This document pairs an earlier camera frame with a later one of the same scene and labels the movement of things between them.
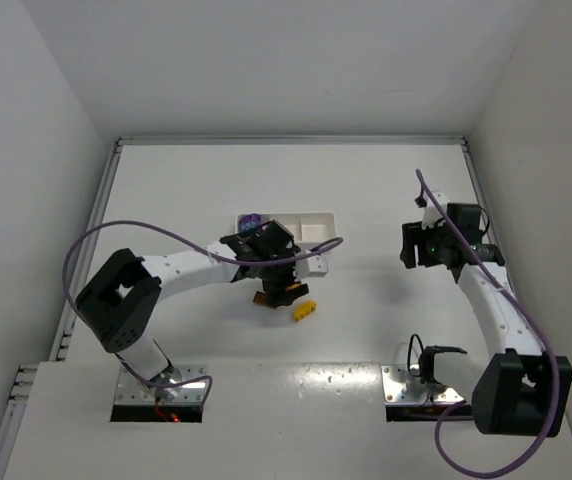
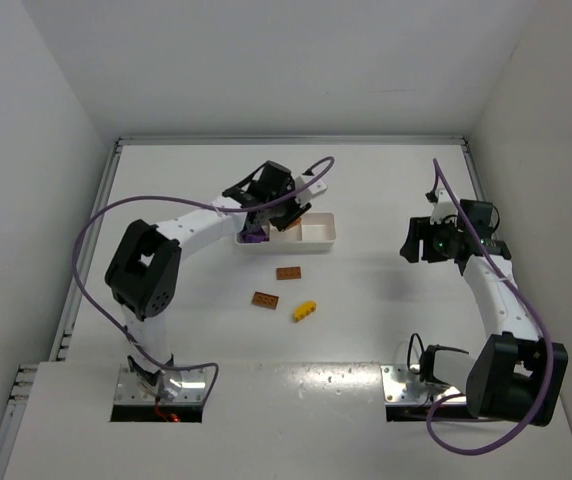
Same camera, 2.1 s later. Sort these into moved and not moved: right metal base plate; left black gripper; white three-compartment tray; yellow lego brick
Moved: left black gripper
Not moved: right metal base plate; white three-compartment tray; yellow lego brick
